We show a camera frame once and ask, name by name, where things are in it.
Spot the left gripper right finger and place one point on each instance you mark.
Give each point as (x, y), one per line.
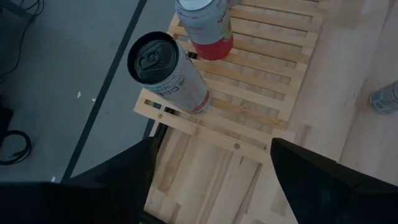
(326, 193)

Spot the red and white soda can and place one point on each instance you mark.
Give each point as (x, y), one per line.
(208, 31)

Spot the blue energy drink can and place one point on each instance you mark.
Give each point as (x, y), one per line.
(385, 98)

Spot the wooden slatted shelf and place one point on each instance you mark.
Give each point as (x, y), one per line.
(258, 81)

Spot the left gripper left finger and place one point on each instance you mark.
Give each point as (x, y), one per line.
(118, 193)

